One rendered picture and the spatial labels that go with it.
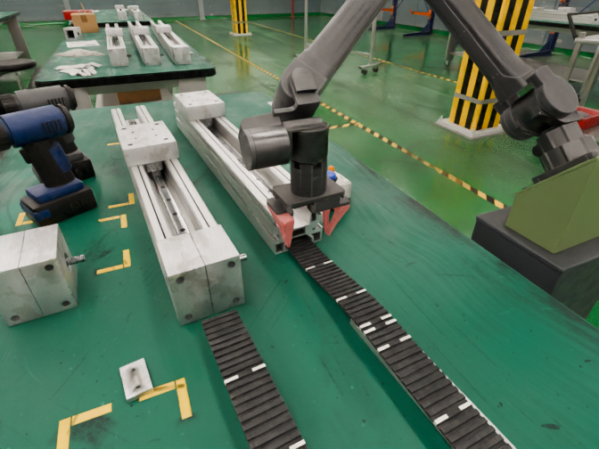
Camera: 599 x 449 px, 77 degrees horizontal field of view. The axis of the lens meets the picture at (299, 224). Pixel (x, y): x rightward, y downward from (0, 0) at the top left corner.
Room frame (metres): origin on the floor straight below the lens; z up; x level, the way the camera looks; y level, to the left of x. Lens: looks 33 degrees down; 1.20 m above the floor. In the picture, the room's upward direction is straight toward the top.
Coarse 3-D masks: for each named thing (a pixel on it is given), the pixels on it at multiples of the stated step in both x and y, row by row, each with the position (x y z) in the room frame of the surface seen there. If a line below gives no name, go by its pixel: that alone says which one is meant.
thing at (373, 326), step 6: (378, 318) 0.35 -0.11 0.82; (384, 318) 0.35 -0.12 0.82; (390, 318) 0.36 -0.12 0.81; (366, 324) 0.34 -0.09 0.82; (372, 324) 0.34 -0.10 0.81; (378, 324) 0.34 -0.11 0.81; (384, 324) 0.34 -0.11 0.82; (390, 324) 0.34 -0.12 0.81; (366, 330) 0.33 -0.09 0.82; (372, 330) 0.33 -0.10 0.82; (378, 330) 0.33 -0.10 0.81; (366, 336) 0.32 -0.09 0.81
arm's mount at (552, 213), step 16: (592, 160) 0.55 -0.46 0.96; (560, 176) 0.58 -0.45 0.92; (576, 176) 0.56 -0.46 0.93; (592, 176) 0.54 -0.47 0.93; (528, 192) 0.62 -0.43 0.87; (544, 192) 0.59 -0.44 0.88; (560, 192) 0.57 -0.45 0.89; (576, 192) 0.55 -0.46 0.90; (592, 192) 0.55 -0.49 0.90; (512, 208) 0.63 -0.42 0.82; (528, 208) 0.61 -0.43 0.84; (544, 208) 0.58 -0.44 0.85; (560, 208) 0.56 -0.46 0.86; (576, 208) 0.54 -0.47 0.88; (592, 208) 0.56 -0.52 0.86; (512, 224) 0.62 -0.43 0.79; (528, 224) 0.60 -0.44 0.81; (544, 224) 0.57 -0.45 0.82; (560, 224) 0.55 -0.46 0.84; (576, 224) 0.55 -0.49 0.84; (592, 224) 0.58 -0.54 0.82; (544, 240) 0.56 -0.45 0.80; (560, 240) 0.54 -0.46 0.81; (576, 240) 0.56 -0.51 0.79
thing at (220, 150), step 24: (216, 120) 1.07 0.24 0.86; (192, 144) 1.07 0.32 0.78; (216, 144) 0.86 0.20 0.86; (216, 168) 0.84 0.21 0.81; (240, 168) 0.73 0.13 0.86; (264, 168) 0.76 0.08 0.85; (240, 192) 0.69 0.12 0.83; (264, 192) 0.62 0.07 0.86; (264, 216) 0.57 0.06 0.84; (312, 216) 0.59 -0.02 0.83; (264, 240) 0.58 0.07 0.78; (312, 240) 0.58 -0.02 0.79
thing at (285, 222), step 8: (272, 200) 0.53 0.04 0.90; (280, 200) 0.53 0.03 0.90; (272, 208) 0.51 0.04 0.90; (280, 208) 0.50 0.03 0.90; (280, 216) 0.49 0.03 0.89; (288, 216) 0.49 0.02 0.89; (280, 224) 0.52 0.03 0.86; (288, 224) 0.48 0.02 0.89; (288, 232) 0.49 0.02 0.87; (288, 240) 0.50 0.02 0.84
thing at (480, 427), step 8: (480, 416) 0.22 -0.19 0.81; (472, 424) 0.21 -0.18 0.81; (480, 424) 0.21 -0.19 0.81; (488, 424) 0.21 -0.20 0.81; (456, 432) 0.20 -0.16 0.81; (464, 432) 0.20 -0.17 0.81; (472, 432) 0.20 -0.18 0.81; (480, 432) 0.20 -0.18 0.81; (488, 432) 0.20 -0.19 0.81; (448, 440) 0.19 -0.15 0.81; (456, 440) 0.19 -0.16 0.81; (464, 440) 0.19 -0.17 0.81; (472, 440) 0.19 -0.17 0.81; (480, 440) 0.19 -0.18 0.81; (456, 448) 0.19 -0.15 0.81; (464, 448) 0.19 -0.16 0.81
